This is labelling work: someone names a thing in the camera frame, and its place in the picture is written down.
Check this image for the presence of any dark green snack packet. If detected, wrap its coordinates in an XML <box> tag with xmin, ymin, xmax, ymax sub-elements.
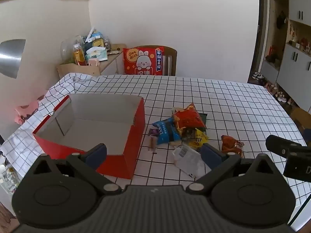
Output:
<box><xmin>199</xmin><ymin>113</ymin><xmax>208</xmax><ymax>131</ymax></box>

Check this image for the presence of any orange-brown snack bag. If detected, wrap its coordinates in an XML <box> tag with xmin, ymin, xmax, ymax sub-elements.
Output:
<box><xmin>221</xmin><ymin>135</ymin><xmax>244</xmax><ymax>158</ymax></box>

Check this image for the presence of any egg print snack packet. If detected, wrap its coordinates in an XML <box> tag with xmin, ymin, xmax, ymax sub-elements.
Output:
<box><xmin>172</xmin><ymin>107</ymin><xmax>186</xmax><ymax>114</ymax></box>

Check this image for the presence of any clear glass jar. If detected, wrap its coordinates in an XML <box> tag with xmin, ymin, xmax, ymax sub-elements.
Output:
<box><xmin>61</xmin><ymin>35</ymin><xmax>85</xmax><ymax>64</ymax></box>

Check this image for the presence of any yellow candy bag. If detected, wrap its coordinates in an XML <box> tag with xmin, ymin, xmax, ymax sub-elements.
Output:
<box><xmin>188</xmin><ymin>128</ymin><xmax>208</xmax><ymax>150</ymax></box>

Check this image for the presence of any small purple candy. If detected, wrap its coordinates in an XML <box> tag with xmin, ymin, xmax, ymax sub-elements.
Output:
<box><xmin>148</xmin><ymin>128</ymin><xmax>160</xmax><ymax>137</ymax></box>

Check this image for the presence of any beige wafer stick snack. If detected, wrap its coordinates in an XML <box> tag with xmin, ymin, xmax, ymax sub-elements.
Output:
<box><xmin>149</xmin><ymin>136</ymin><xmax>158</xmax><ymax>153</ymax></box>

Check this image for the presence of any orange drink bottle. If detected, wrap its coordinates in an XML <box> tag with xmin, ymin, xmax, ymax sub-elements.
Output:
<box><xmin>73</xmin><ymin>43</ymin><xmax>87</xmax><ymax>66</ymax></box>

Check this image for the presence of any white plastic snack bag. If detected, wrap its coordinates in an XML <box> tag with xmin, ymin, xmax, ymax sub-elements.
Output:
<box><xmin>172</xmin><ymin>144</ymin><xmax>211</xmax><ymax>179</ymax></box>

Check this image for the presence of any red rabbit cushion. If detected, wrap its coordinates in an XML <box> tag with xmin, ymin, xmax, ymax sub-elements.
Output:
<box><xmin>123</xmin><ymin>46</ymin><xmax>164</xmax><ymax>76</ymax></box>

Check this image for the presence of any large red snack bag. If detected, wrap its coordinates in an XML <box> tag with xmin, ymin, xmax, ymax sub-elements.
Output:
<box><xmin>172</xmin><ymin>103</ymin><xmax>206</xmax><ymax>140</ymax></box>

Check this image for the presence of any silver desk lamp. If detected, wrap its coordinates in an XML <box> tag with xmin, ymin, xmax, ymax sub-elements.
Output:
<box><xmin>0</xmin><ymin>39</ymin><xmax>26</xmax><ymax>79</ymax></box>

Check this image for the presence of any wooden side cabinet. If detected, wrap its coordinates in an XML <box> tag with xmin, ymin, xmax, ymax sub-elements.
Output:
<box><xmin>56</xmin><ymin>43</ymin><xmax>127</xmax><ymax>80</ymax></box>

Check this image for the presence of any red cardboard box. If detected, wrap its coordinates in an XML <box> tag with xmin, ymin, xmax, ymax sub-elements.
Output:
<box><xmin>33</xmin><ymin>94</ymin><xmax>145</xmax><ymax>179</ymax></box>

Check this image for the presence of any blue snack bag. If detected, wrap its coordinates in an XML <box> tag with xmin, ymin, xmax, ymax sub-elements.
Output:
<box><xmin>152</xmin><ymin>117</ymin><xmax>181</xmax><ymax>145</ymax></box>

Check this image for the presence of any tissue pack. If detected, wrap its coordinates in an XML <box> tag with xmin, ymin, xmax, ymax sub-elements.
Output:
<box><xmin>86</xmin><ymin>46</ymin><xmax>108</xmax><ymax>62</ymax></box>

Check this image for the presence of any wooden chair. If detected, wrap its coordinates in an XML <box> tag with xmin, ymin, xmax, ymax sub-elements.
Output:
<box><xmin>141</xmin><ymin>45</ymin><xmax>177</xmax><ymax>76</ymax></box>

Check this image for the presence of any grey wall cabinet unit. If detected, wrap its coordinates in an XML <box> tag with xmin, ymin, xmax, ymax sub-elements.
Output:
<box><xmin>250</xmin><ymin>0</ymin><xmax>310</xmax><ymax>112</ymax></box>

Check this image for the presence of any white black grid tablecloth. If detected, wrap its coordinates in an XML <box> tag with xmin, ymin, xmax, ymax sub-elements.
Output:
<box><xmin>0</xmin><ymin>72</ymin><xmax>308</xmax><ymax>232</ymax></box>

